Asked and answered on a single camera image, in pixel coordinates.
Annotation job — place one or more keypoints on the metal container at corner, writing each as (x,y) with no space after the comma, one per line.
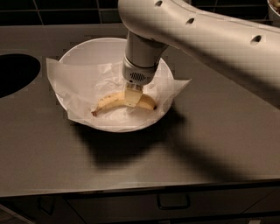
(274,12)

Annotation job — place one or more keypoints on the black drawer handle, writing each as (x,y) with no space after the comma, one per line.
(173,201)

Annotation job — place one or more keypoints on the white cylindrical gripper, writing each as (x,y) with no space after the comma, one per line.
(136,73)

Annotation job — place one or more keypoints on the white crumpled paper sheet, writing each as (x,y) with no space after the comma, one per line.
(80,87)

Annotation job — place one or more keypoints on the white bowl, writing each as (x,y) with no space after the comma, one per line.
(96,51)

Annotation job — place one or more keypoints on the yellow banana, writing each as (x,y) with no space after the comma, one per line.
(116,100)

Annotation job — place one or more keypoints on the grey drawer front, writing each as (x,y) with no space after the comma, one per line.
(204,204)

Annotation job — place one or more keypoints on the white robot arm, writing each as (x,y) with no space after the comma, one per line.
(247,53)

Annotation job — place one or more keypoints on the dark round sink opening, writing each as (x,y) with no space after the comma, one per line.
(16,72)

